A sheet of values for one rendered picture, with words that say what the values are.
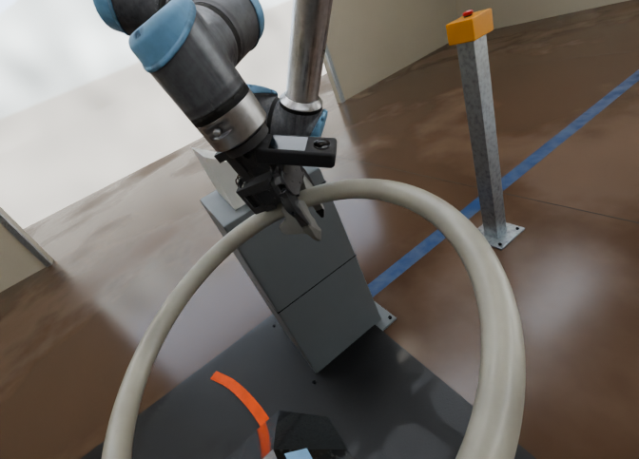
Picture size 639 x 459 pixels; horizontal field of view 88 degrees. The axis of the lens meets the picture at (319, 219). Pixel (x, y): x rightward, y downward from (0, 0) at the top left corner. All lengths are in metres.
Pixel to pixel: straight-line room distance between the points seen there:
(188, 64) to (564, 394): 1.41
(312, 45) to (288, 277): 0.79
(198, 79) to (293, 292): 1.01
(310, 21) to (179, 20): 0.66
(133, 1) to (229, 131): 0.23
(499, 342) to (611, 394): 1.21
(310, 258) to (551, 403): 0.93
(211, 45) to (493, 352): 0.42
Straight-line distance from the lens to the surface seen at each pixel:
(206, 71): 0.44
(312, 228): 0.53
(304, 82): 1.12
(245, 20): 0.54
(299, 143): 0.48
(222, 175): 1.15
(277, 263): 1.23
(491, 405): 0.28
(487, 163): 1.74
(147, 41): 0.44
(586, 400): 1.47
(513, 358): 0.29
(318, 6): 1.05
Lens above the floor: 1.28
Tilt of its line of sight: 29 degrees down
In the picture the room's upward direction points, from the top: 24 degrees counter-clockwise
